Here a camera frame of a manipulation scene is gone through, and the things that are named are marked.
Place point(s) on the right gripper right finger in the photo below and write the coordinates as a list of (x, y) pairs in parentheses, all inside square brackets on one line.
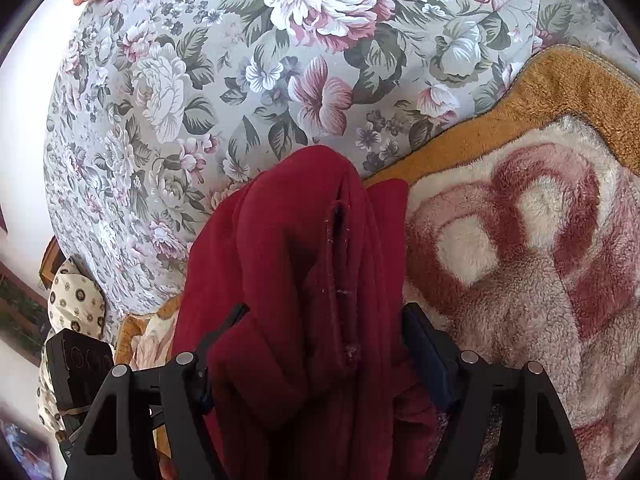
[(535, 439)]

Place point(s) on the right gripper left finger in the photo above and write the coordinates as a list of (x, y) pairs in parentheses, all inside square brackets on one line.
[(116, 439)]

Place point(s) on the dark red sweater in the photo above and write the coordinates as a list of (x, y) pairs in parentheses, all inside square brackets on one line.
[(314, 381)]

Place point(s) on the cream patterned pillow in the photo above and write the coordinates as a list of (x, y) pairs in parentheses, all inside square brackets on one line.
[(47, 405), (75, 302)]

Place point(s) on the plush floral fleece blanket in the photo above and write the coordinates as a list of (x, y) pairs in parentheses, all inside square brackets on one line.
[(522, 242)]

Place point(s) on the floral bed sheet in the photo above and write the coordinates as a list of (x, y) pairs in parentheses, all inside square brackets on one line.
[(163, 107)]

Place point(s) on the wooden chair frame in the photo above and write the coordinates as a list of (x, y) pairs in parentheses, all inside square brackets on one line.
[(52, 259)]

